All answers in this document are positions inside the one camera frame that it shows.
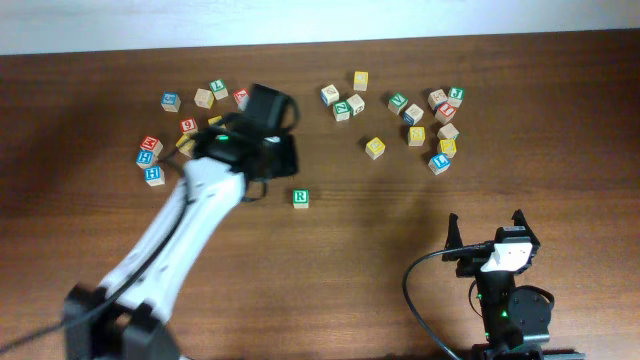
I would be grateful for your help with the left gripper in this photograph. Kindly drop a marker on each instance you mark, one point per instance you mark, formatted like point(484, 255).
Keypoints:
point(290, 144)

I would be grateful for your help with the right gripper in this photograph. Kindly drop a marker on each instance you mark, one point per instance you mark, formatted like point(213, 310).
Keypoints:
point(469, 263)

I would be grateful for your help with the yellow S letter block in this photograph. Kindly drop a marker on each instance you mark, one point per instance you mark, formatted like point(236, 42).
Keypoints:
point(214, 120)
point(416, 136)

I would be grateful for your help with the green R letter block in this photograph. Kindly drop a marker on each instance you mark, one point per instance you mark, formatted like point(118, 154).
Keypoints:
point(300, 198)

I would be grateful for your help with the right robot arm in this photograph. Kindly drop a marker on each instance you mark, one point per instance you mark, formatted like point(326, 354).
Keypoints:
point(516, 318)

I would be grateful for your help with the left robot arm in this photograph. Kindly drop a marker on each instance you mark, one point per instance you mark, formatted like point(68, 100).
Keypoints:
point(127, 315)

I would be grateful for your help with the red A letter block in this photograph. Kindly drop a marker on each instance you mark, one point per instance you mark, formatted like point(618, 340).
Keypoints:
point(241, 97)

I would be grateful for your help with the green L letter block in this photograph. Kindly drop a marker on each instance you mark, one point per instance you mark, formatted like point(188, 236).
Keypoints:
point(219, 89)

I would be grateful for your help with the plain wooden block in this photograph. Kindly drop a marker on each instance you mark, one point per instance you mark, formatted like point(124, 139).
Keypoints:
point(448, 132)
point(204, 98)

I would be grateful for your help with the yellow block far left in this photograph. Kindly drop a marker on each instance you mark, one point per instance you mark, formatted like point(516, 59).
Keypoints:
point(185, 145)

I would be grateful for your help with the red 6 number block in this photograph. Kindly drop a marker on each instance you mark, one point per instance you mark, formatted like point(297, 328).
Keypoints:
point(188, 126)

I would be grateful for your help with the blue L letter block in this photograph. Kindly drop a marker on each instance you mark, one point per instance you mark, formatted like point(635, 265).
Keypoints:
point(439, 163)

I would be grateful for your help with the blue-sided Q wooden block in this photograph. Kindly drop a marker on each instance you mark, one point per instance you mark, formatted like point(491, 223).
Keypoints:
point(330, 94)

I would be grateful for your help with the green Z letter block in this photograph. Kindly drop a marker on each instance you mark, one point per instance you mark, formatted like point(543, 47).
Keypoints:
point(341, 111)

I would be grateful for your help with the yellow E letter block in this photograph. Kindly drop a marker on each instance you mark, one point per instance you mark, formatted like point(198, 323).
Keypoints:
point(447, 147)

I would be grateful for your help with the blue S letter block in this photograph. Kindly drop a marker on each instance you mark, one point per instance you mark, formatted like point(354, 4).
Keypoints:
point(170, 102)

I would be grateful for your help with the plain wooden block right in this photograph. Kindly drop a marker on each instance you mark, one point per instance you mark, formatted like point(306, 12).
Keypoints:
point(448, 132)

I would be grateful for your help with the wooden block beside Z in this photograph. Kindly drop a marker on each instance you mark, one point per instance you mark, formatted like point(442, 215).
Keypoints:
point(356, 104)

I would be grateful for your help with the red M letter block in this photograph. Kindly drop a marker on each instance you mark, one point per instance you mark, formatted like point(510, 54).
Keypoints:
point(151, 144)

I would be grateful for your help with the blue H letter block lower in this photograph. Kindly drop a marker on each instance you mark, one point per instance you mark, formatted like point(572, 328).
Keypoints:
point(154, 176)

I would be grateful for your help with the blue h letter block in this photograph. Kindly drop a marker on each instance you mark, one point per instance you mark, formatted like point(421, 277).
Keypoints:
point(154, 176)
point(145, 159)

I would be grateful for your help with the blue H letter block upper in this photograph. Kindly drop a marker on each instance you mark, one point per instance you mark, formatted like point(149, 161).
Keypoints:
point(145, 159)

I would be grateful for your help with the yellow block centre right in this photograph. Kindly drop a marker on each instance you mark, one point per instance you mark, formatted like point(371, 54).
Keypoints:
point(375, 148)

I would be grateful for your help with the yellow block top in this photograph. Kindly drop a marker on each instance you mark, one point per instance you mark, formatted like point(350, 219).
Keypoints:
point(360, 81)

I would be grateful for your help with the red I letter block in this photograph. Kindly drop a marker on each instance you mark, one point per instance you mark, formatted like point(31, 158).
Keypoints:
point(445, 113)

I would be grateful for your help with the green J letter block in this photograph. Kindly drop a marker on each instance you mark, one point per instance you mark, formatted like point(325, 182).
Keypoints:
point(456, 96)

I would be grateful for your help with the wooden K letter block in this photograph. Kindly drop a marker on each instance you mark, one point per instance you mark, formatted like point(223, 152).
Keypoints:
point(437, 98)

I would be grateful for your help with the green V letter block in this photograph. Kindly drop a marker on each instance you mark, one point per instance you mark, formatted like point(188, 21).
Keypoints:
point(397, 102)

